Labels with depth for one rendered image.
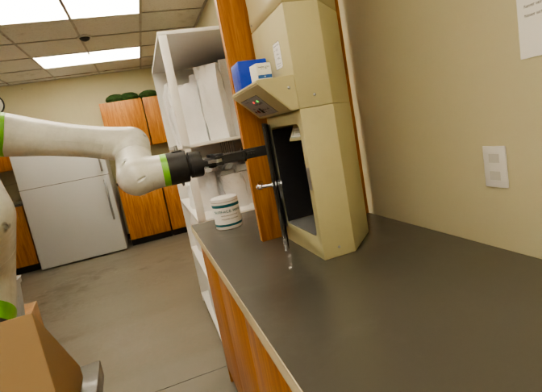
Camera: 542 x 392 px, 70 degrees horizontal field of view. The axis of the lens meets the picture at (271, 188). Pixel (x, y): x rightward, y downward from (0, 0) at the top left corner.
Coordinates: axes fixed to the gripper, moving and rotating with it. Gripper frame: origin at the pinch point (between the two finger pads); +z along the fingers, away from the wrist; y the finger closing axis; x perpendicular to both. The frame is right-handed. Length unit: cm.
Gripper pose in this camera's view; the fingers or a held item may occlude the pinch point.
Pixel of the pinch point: (255, 152)
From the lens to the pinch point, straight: 117.7
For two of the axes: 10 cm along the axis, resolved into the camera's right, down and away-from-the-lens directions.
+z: 9.3, -2.2, 2.9
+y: -3.2, -0.9, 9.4
